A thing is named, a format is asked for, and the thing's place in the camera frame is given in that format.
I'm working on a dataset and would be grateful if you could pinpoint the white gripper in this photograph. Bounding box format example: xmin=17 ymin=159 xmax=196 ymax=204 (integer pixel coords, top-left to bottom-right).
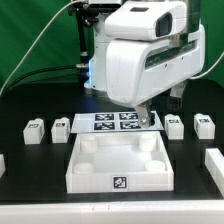
xmin=106 ymin=25 xmax=205 ymax=128

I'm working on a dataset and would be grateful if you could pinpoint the white square tabletop part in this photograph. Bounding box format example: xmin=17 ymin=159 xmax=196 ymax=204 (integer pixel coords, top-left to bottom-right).
xmin=66 ymin=131 xmax=174 ymax=193

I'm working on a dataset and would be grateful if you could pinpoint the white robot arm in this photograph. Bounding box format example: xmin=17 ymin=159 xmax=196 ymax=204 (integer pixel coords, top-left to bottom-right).
xmin=85 ymin=0 xmax=205 ymax=128

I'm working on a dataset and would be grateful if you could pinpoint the tag sheet white plate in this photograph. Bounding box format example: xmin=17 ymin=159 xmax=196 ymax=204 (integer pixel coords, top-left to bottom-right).
xmin=70 ymin=112 xmax=165 ymax=135

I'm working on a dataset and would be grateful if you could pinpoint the white obstacle bar right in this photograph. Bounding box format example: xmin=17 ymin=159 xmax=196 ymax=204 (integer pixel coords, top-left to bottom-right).
xmin=205 ymin=148 xmax=224 ymax=198

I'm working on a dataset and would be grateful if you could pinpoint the white block left edge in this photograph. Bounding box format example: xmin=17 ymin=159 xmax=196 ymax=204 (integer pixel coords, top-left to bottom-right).
xmin=0 ymin=154 xmax=6 ymax=178

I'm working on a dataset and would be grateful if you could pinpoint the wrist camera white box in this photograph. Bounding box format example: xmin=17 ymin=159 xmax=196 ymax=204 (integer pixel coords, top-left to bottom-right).
xmin=105 ymin=1 xmax=187 ymax=41

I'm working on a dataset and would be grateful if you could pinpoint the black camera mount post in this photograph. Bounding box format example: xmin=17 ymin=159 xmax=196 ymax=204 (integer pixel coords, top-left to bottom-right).
xmin=68 ymin=3 xmax=99 ymax=84

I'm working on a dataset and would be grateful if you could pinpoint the white cable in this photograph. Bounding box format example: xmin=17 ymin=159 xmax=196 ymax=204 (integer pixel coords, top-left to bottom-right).
xmin=0 ymin=0 xmax=88 ymax=96

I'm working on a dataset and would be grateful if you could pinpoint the black cable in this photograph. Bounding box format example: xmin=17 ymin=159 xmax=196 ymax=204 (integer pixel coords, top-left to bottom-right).
xmin=2 ymin=63 xmax=90 ymax=95

